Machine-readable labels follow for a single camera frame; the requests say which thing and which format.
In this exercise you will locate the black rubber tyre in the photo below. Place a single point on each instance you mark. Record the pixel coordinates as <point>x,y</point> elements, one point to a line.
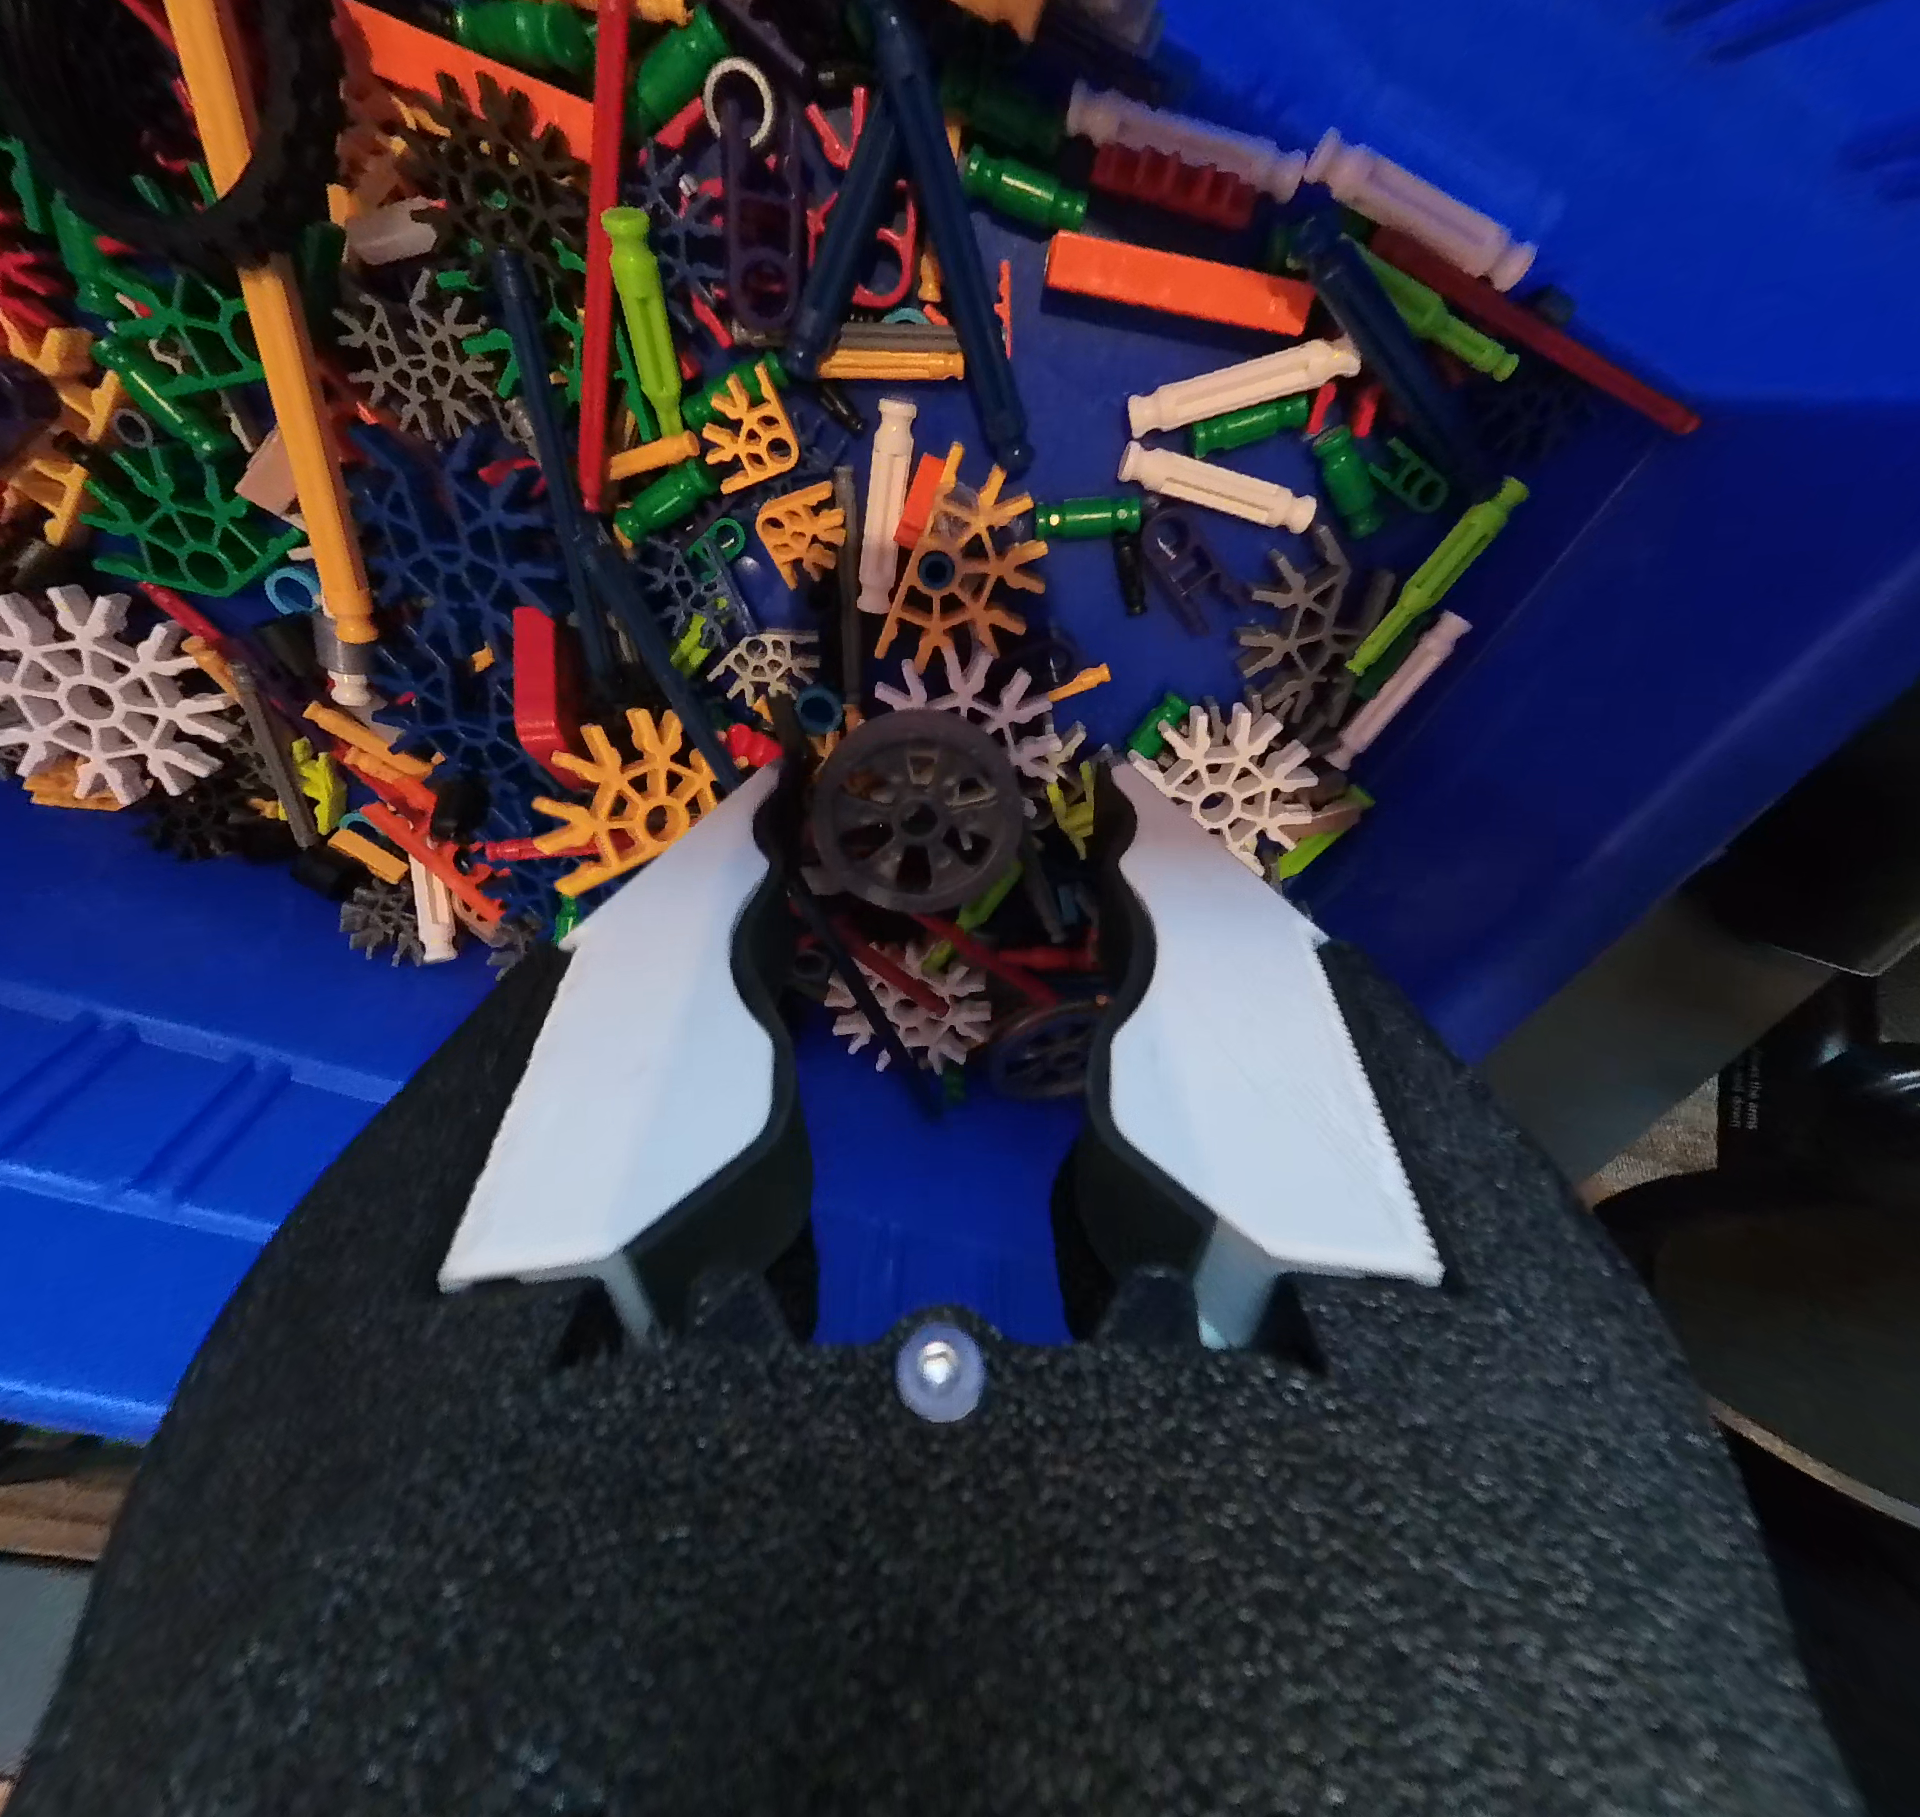
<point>278,122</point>

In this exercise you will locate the black office chair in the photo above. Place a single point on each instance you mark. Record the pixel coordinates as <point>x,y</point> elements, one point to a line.
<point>1801,1248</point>

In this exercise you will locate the blue bin with square tag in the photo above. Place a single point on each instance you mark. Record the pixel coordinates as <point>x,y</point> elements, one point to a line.
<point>1650,122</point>

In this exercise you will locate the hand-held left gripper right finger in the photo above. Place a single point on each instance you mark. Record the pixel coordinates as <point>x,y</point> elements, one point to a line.
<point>1261,1098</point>

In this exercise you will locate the grey table leg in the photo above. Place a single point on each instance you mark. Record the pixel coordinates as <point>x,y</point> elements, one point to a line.
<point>1650,1007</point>

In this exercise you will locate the pile of colourful construction pieces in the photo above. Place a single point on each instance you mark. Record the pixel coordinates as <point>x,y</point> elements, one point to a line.
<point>527,421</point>

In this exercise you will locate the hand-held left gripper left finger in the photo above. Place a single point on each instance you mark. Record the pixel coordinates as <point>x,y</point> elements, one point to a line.
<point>617,1113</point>

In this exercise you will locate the dark grey wheel hub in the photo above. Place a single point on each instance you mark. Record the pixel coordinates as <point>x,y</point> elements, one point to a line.
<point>917,805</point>
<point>1051,1049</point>

